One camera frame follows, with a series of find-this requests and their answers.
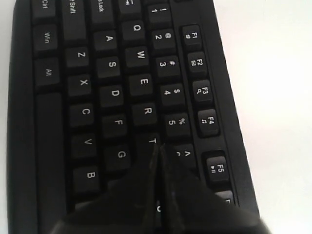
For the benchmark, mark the black Acer keyboard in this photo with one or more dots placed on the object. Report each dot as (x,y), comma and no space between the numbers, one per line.
(95,83)

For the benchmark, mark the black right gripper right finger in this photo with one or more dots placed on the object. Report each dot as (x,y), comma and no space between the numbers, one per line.
(189,207)

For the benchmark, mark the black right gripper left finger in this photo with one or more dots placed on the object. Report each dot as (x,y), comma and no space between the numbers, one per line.
(129,207)

